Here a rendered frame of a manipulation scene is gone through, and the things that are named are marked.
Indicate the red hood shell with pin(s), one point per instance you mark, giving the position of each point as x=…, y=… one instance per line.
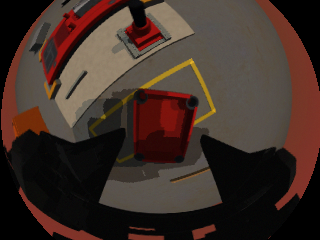
x=162, y=125

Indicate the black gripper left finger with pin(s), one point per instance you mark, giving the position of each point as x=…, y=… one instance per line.
x=89, y=160

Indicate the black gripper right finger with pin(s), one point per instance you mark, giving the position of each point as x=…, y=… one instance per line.
x=230, y=166

